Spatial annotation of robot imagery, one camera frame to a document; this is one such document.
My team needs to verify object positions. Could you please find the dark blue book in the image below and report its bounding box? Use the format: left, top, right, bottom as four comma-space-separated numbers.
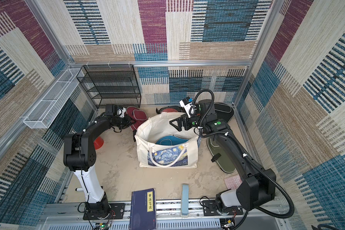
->
129, 188, 157, 230

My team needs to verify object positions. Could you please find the blue paddle case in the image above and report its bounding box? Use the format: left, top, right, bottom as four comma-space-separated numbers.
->
156, 135, 189, 146

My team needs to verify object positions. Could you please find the green paddle case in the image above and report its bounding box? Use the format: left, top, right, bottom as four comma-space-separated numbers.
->
207, 137, 236, 174

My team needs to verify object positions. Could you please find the black mesh shelf rack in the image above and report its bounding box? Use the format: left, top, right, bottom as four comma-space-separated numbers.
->
76, 64, 141, 109

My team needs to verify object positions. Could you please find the black paddle case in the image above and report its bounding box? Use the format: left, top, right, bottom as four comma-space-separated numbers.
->
214, 103, 234, 123

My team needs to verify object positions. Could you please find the pink calculator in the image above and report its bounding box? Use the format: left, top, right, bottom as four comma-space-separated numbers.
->
224, 174, 242, 190

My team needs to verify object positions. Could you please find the light blue eraser block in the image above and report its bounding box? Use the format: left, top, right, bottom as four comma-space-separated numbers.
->
181, 184, 189, 217

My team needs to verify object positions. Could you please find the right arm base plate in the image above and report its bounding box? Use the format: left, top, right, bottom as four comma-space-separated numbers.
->
199, 199, 244, 216

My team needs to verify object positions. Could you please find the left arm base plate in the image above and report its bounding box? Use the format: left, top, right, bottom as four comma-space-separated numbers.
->
83, 203, 125, 220

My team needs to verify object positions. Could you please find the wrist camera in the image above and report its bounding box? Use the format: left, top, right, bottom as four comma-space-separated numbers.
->
117, 107, 127, 118
179, 97, 196, 118

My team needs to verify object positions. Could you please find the clear bagged red paddle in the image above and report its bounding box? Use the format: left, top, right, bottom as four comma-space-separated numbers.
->
156, 106, 184, 114

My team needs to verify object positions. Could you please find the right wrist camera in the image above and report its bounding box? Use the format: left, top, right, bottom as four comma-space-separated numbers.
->
179, 97, 196, 118

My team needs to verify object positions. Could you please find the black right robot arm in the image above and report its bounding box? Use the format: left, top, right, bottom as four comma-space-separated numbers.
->
170, 97, 295, 219

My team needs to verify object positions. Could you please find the red metal pencil bucket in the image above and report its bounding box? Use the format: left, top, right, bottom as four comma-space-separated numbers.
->
94, 136, 104, 150

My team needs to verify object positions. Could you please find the white wire basket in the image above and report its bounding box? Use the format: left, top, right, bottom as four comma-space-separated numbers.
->
24, 69, 80, 129

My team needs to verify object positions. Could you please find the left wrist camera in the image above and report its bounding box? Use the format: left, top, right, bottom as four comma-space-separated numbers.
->
117, 107, 127, 118

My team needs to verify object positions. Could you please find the maroon paddle case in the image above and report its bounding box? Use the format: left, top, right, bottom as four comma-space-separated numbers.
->
126, 106, 148, 131

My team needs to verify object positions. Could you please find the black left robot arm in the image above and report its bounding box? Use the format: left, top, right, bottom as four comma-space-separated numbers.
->
63, 104, 131, 220

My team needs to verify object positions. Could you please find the white canvas tote bag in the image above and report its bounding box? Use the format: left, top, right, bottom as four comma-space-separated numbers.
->
135, 112, 201, 169

